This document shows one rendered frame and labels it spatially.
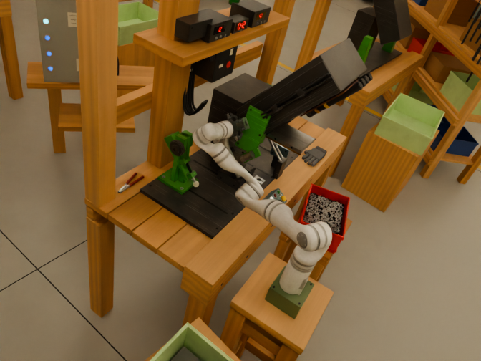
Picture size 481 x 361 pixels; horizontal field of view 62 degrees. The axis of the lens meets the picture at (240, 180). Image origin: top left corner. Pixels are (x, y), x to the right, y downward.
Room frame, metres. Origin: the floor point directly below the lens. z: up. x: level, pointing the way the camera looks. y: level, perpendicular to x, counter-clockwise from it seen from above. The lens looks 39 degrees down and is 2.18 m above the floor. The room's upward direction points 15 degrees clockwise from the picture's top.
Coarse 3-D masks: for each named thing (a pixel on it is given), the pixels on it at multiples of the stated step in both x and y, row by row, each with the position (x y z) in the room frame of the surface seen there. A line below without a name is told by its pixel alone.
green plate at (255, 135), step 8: (248, 112) 1.67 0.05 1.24; (256, 112) 1.66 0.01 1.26; (248, 120) 1.65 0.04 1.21; (256, 120) 1.64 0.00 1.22; (264, 120) 1.63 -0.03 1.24; (256, 128) 1.63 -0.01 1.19; (264, 128) 1.62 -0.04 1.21; (248, 136) 1.63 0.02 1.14; (256, 136) 1.62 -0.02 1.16; (264, 136) 1.67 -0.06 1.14; (240, 144) 1.62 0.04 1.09; (248, 144) 1.61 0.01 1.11; (256, 144) 1.60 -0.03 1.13
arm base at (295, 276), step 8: (288, 264) 1.00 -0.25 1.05; (296, 264) 0.97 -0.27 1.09; (288, 272) 0.98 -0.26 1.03; (296, 272) 0.97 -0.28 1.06; (304, 272) 0.97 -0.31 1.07; (280, 280) 1.01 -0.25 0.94; (288, 280) 0.97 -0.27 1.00; (296, 280) 0.96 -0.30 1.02; (304, 280) 0.97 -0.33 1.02; (288, 288) 0.97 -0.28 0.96; (296, 288) 0.97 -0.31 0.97
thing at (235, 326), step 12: (228, 324) 0.92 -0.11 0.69; (240, 324) 0.90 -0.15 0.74; (252, 324) 0.91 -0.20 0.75; (228, 336) 0.91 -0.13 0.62; (240, 336) 0.95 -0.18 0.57; (252, 336) 0.89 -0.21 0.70; (264, 336) 0.88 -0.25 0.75; (240, 348) 1.13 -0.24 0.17; (252, 348) 1.12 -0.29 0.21; (264, 348) 1.12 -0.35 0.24; (276, 348) 0.85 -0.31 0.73; (288, 348) 0.83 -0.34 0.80; (264, 360) 1.09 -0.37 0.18; (276, 360) 0.83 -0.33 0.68; (288, 360) 0.82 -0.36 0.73
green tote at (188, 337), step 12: (180, 336) 0.68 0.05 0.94; (192, 336) 0.70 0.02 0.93; (204, 336) 0.69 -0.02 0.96; (168, 348) 0.63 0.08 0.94; (180, 348) 0.70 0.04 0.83; (192, 348) 0.69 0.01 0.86; (204, 348) 0.67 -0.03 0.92; (216, 348) 0.66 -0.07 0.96; (156, 360) 0.58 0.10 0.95; (168, 360) 0.64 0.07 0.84; (204, 360) 0.67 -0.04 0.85; (216, 360) 0.65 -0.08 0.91; (228, 360) 0.63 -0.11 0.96
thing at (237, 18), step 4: (232, 16) 1.84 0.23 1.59; (236, 16) 1.85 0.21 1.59; (240, 16) 1.87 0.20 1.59; (244, 16) 1.88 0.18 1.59; (236, 20) 1.80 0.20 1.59; (240, 20) 1.82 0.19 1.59; (244, 20) 1.84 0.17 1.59; (232, 24) 1.77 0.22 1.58; (236, 24) 1.78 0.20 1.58; (232, 28) 1.77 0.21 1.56; (236, 28) 1.79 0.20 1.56; (244, 28) 1.85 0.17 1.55; (232, 32) 1.77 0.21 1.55
